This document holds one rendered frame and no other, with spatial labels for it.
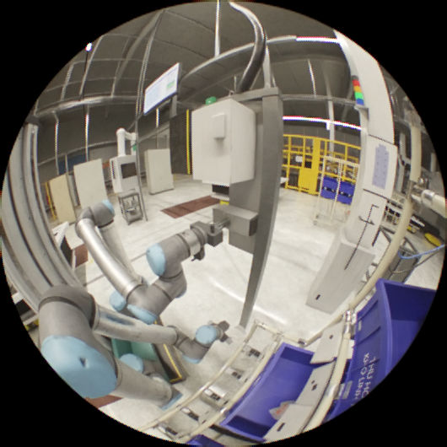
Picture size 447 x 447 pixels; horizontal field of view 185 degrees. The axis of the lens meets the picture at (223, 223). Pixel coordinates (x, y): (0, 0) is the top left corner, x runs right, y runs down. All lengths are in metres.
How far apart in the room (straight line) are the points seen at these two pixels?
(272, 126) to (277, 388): 0.98
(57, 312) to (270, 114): 0.72
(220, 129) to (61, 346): 0.57
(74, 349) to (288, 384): 0.67
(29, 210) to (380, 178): 1.97
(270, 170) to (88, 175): 6.05
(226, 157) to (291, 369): 0.86
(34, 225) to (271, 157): 0.99
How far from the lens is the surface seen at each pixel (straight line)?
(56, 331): 0.27
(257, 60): 0.71
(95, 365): 0.25
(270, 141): 0.52
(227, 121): 0.46
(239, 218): 0.56
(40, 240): 0.78
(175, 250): 0.41
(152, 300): 0.44
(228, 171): 0.44
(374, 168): 1.29
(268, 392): 0.70
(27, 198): 0.76
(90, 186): 6.18
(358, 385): 0.40
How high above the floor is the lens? 1.41
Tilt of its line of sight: 26 degrees down
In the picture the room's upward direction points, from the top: straight up
